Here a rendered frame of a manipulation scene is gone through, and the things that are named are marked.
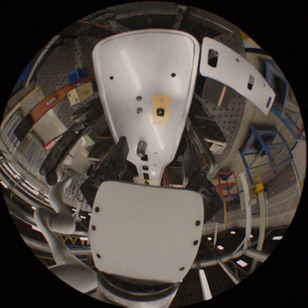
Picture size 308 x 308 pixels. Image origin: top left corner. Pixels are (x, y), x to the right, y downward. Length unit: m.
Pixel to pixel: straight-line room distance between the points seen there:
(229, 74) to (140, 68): 0.19
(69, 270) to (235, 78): 0.50
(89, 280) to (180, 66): 0.46
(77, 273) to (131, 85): 0.41
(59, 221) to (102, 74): 0.53
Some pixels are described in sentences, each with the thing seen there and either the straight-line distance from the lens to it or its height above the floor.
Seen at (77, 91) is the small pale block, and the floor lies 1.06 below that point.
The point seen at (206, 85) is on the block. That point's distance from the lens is 0.24.
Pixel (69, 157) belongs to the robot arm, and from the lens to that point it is 0.77.
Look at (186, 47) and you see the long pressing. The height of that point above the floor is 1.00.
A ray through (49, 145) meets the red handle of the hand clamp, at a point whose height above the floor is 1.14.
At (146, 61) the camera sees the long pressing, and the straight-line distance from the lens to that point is 0.20.
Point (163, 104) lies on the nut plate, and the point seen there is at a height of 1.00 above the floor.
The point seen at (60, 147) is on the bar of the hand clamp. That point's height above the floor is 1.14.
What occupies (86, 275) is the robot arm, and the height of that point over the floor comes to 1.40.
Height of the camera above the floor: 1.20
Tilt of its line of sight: 36 degrees down
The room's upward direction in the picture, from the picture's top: 172 degrees counter-clockwise
